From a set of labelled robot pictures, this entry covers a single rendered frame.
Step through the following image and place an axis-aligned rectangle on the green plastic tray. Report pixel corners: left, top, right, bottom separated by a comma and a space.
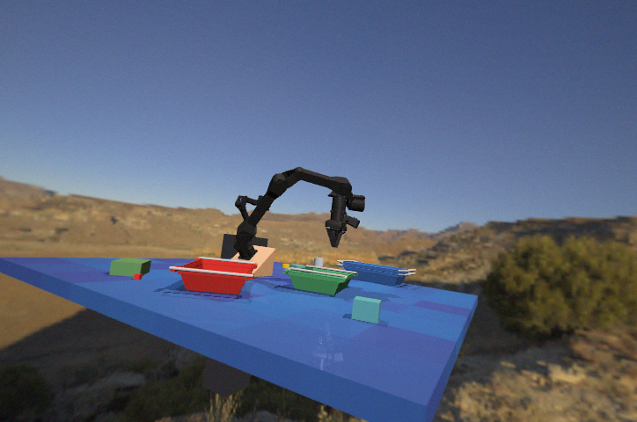
282, 267, 358, 295

